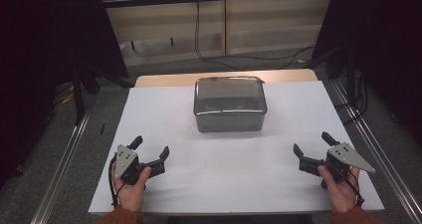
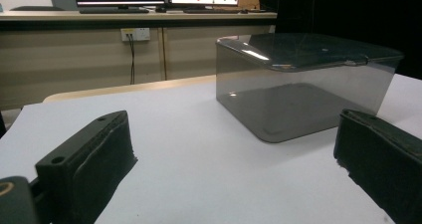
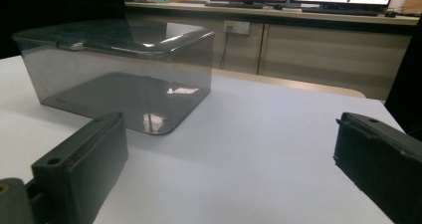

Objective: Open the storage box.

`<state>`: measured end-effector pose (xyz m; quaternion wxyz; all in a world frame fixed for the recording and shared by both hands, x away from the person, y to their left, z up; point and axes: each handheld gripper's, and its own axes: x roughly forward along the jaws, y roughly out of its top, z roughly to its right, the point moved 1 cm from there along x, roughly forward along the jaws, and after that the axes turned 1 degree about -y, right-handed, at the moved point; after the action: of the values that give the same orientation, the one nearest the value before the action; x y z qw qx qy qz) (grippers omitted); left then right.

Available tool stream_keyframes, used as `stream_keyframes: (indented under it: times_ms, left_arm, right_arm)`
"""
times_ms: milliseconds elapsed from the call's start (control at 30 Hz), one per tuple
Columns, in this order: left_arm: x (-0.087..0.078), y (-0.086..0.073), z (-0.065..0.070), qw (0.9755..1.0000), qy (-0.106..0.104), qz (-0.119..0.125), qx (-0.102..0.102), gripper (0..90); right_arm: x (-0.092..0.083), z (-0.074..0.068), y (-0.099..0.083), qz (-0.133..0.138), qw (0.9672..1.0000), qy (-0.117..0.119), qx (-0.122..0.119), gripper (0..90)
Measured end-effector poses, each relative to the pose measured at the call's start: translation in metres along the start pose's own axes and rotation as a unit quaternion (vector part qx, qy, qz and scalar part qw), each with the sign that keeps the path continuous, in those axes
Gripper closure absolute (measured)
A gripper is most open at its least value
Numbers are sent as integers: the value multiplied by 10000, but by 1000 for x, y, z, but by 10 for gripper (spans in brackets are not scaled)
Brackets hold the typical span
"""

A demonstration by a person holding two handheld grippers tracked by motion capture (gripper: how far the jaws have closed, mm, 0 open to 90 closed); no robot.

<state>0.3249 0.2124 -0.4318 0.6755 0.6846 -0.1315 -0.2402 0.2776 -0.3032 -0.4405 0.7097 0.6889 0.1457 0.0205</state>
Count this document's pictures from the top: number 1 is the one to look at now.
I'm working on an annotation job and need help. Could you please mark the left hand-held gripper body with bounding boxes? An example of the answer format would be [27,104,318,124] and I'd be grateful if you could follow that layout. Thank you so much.
[113,143,166,186]

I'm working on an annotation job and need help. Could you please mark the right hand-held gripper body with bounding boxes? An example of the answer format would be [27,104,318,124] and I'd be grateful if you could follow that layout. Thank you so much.
[298,141,377,190]

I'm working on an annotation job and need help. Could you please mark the grey transparent lidded storage box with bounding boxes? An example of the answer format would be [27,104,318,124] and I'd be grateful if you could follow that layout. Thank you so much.
[193,76,269,133]

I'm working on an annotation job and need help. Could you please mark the person's left hand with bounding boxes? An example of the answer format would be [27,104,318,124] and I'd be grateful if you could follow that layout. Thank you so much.
[111,165,153,213]

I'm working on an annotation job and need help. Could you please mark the person's right hand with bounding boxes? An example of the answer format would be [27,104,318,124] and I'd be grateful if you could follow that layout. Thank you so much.
[316,164,362,215]

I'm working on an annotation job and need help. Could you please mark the white table sheet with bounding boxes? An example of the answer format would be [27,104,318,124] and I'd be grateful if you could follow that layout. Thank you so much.
[88,80,385,216]

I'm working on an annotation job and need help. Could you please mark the light wooden table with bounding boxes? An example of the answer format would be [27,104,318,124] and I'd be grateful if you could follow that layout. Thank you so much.
[134,68,318,89]

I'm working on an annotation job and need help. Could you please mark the black metal stand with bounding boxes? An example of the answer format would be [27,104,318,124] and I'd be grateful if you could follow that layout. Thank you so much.
[71,61,101,125]

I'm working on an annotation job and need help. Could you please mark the black curtain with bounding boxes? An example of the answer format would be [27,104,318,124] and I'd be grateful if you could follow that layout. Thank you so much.
[0,0,129,189]
[312,0,422,145]

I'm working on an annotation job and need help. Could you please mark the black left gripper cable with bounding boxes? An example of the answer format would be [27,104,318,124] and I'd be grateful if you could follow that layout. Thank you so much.
[107,153,128,208]

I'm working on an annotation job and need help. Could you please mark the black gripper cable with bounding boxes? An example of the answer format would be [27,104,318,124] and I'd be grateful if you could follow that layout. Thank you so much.
[107,153,128,208]
[331,165,365,207]

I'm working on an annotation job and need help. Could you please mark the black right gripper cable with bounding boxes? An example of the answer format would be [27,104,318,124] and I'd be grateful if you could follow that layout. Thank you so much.
[331,165,365,207]

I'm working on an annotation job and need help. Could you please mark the aluminium floor rail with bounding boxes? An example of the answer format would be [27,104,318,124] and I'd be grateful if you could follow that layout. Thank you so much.
[329,79,422,223]
[30,98,98,224]

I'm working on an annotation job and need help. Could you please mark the bundle of black floor cables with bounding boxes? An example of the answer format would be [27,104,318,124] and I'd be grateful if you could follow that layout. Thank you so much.
[334,69,370,126]

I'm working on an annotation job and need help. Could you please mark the yellow floor cable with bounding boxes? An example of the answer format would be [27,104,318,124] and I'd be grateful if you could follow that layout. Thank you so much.
[61,84,76,105]

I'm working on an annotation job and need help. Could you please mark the long black wall cable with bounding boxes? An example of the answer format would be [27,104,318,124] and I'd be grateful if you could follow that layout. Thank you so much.
[194,1,317,71]

